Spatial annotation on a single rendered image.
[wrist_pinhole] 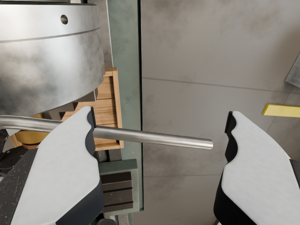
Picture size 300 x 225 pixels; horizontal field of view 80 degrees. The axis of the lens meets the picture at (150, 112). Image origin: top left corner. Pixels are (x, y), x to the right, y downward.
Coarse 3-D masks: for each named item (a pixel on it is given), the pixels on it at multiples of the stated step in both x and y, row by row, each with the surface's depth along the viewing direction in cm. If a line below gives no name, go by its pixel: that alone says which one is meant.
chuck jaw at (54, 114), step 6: (96, 90) 37; (84, 96) 35; (90, 96) 35; (96, 96) 36; (72, 102) 35; (78, 102) 39; (60, 108) 35; (66, 108) 36; (72, 108) 36; (48, 114) 36; (54, 114) 36; (60, 114) 36; (60, 120) 37
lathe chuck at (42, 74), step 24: (0, 48) 18; (24, 48) 20; (48, 48) 21; (72, 48) 24; (96, 48) 29; (0, 72) 19; (24, 72) 20; (48, 72) 22; (72, 72) 25; (96, 72) 30; (0, 96) 20; (24, 96) 21; (48, 96) 23; (72, 96) 26
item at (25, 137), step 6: (42, 114) 36; (18, 132) 34; (24, 132) 34; (30, 132) 34; (36, 132) 35; (42, 132) 36; (18, 138) 36; (24, 138) 35; (30, 138) 36; (36, 138) 36; (42, 138) 37; (24, 144) 37; (30, 144) 37; (36, 144) 37
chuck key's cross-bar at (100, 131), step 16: (0, 128) 15; (16, 128) 16; (32, 128) 16; (48, 128) 16; (96, 128) 17; (112, 128) 17; (160, 144) 19; (176, 144) 19; (192, 144) 19; (208, 144) 19
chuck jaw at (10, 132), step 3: (0, 129) 32; (3, 129) 32; (6, 129) 32; (9, 129) 32; (12, 129) 32; (15, 129) 33; (18, 129) 33; (0, 132) 33; (3, 132) 32; (6, 132) 32; (9, 132) 32; (12, 132) 33; (15, 132) 33; (9, 135) 32
